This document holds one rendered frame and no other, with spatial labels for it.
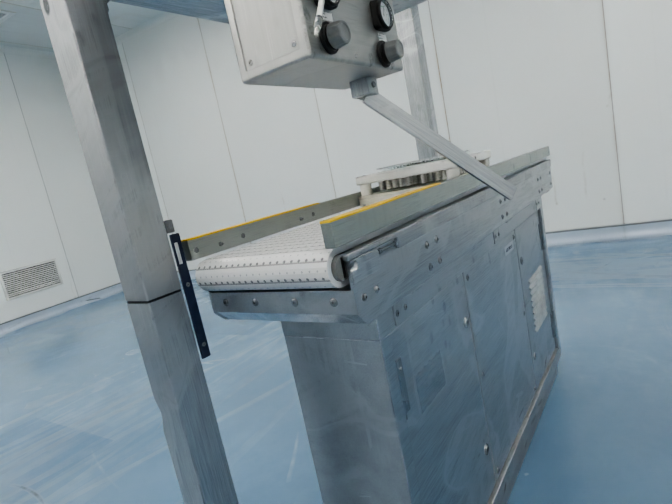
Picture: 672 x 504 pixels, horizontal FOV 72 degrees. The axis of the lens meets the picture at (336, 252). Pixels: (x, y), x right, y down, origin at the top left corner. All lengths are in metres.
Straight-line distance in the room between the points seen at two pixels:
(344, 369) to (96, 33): 0.60
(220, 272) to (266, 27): 0.33
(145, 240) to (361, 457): 0.50
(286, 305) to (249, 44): 0.34
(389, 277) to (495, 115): 3.44
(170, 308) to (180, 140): 5.01
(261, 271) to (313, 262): 0.09
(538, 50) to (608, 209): 1.30
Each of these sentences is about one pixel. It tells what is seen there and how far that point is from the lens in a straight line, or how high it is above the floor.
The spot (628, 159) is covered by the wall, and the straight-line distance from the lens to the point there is 4.00.
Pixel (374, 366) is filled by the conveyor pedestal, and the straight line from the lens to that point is 0.73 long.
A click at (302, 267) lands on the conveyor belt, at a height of 0.79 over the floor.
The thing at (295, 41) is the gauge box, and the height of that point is 1.04.
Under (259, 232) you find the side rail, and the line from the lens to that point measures 0.83.
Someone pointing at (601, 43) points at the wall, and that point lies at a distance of 4.02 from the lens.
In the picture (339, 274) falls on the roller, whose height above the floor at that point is 0.77.
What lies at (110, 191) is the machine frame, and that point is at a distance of 0.71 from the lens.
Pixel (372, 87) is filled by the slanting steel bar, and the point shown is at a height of 1.00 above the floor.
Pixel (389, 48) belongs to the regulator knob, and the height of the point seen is 1.03.
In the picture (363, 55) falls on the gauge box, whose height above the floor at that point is 1.03.
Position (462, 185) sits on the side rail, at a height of 0.82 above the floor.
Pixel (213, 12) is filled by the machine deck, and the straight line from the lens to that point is 0.95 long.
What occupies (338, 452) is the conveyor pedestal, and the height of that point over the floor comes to 0.42.
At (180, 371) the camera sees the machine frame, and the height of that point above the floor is 0.65.
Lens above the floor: 0.89
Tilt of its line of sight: 9 degrees down
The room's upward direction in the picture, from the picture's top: 12 degrees counter-clockwise
